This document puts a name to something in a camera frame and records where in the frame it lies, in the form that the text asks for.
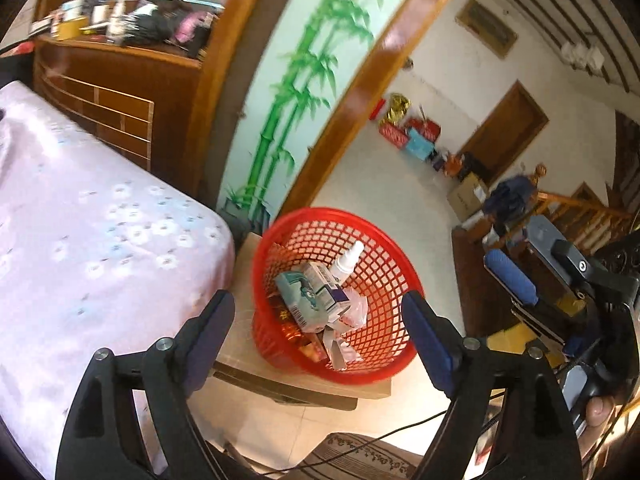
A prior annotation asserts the gold gift bag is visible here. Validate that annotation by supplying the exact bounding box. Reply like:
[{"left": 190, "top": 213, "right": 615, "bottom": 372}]
[{"left": 382, "top": 94, "right": 412, "bottom": 126}]

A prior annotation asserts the red plastic mesh basket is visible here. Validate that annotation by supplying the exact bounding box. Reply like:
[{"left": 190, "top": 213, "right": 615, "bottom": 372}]
[{"left": 251, "top": 206, "right": 426, "bottom": 386}]

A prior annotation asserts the teal carton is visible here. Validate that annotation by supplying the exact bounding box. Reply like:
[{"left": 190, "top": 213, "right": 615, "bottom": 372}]
[{"left": 275, "top": 271, "right": 331, "bottom": 332}]

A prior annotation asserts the brown wooden door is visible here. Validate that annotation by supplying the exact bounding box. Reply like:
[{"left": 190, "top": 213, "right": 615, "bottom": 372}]
[{"left": 457, "top": 81, "right": 548, "bottom": 186}]

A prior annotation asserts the black cable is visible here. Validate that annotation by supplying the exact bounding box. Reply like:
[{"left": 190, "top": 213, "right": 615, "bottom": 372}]
[{"left": 260, "top": 407, "right": 451, "bottom": 477}]

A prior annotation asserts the blue box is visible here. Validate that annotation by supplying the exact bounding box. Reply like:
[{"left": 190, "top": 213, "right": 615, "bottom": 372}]
[{"left": 404, "top": 129, "right": 433, "bottom": 161}]

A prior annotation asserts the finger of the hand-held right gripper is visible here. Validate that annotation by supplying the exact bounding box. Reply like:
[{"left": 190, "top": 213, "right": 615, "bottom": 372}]
[
  {"left": 524, "top": 214, "right": 597, "bottom": 302},
  {"left": 484, "top": 249, "right": 578, "bottom": 358}
]

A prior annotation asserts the pink floral bed sheet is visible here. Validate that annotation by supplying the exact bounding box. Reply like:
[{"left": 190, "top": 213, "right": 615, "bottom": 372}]
[{"left": 0, "top": 80, "right": 236, "bottom": 478}]

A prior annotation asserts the crumpled clear plastic wrapper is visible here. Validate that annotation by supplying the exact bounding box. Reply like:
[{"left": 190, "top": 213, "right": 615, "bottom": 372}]
[{"left": 320, "top": 287, "right": 371, "bottom": 372}]

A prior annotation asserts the dark blue clothing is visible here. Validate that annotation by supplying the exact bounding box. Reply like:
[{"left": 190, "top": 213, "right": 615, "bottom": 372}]
[{"left": 484, "top": 176, "right": 538, "bottom": 223}]

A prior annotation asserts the white spray bottle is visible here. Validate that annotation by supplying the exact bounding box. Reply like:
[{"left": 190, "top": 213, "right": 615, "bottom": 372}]
[{"left": 330, "top": 241, "right": 366, "bottom": 281}]

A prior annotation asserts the white ceiling lamp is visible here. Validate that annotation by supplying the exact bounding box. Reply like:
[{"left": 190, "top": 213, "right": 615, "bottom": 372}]
[{"left": 560, "top": 42, "right": 603, "bottom": 73}]

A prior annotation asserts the patterned floor mat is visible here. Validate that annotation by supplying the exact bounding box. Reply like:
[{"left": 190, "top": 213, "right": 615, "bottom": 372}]
[{"left": 295, "top": 432, "right": 426, "bottom": 480}]

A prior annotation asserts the wooden stair railing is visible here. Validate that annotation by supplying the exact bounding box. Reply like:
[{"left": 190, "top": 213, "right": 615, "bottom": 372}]
[{"left": 525, "top": 162, "right": 633, "bottom": 256}]

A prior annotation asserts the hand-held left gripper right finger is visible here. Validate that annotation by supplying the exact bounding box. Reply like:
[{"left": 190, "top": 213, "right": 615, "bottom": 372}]
[{"left": 401, "top": 290, "right": 583, "bottom": 480}]

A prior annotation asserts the cardboard box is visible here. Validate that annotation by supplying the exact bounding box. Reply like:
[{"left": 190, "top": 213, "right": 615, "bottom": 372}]
[{"left": 447, "top": 172, "right": 488, "bottom": 221}]

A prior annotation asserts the small wooden stool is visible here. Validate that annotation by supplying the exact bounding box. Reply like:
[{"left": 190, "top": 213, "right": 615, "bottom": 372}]
[{"left": 212, "top": 232, "right": 391, "bottom": 413}]

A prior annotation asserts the brown wooden cabinet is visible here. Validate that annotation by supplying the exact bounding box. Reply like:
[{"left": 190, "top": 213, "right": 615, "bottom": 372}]
[{"left": 32, "top": 35, "right": 211, "bottom": 201}]

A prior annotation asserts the red gift box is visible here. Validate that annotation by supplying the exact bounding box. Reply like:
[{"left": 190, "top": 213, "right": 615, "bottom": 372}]
[{"left": 405, "top": 117, "right": 441, "bottom": 143}]

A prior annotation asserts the bamboo painted partition panel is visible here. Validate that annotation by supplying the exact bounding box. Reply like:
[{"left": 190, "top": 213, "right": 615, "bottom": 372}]
[{"left": 192, "top": 0, "right": 478, "bottom": 231}]

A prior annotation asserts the gold framed wall picture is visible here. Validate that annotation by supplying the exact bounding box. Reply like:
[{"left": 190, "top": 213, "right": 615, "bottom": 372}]
[{"left": 456, "top": 0, "right": 518, "bottom": 58}]

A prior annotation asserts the yellow box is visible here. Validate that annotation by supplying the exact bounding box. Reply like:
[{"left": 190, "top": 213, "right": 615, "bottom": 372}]
[{"left": 52, "top": 16, "right": 88, "bottom": 41}]

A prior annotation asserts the person's right hand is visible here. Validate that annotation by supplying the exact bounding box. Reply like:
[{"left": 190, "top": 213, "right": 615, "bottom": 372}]
[{"left": 585, "top": 394, "right": 616, "bottom": 429}]

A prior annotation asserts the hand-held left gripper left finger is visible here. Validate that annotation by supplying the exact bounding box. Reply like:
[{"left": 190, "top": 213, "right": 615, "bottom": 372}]
[{"left": 55, "top": 289, "right": 236, "bottom": 480}]

